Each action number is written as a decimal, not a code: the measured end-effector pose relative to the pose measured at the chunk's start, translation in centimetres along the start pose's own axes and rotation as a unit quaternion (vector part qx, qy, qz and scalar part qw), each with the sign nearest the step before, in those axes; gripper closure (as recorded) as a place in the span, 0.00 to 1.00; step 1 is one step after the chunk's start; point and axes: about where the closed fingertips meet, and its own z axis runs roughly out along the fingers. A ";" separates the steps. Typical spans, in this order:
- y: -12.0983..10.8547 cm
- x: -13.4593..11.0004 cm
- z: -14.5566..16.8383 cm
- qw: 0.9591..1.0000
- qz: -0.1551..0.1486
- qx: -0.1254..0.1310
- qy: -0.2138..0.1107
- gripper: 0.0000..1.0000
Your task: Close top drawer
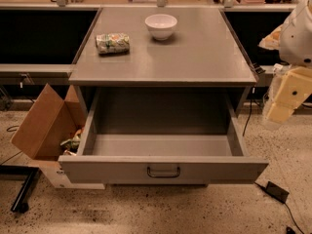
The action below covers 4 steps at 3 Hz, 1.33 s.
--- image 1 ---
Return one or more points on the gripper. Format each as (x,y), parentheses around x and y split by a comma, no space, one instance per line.
(297,41)

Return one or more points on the grey top drawer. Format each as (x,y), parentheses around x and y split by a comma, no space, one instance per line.
(162,136)

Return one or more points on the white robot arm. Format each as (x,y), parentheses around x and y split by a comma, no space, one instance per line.
(295,40)

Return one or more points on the black power adapter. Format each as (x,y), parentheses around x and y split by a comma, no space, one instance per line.
(277,192)

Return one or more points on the white ceramic bowl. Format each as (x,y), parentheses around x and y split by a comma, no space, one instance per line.
(161,26)

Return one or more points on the grey metal cabinet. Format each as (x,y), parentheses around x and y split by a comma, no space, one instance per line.
(201,53)

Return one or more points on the green white snack bag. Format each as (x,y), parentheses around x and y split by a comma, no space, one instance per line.
(112,43)

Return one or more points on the brown cardboard box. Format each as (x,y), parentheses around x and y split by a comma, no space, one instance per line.
(50,121)

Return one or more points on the black metal stand leg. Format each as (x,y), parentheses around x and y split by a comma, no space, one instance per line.
(27,175)

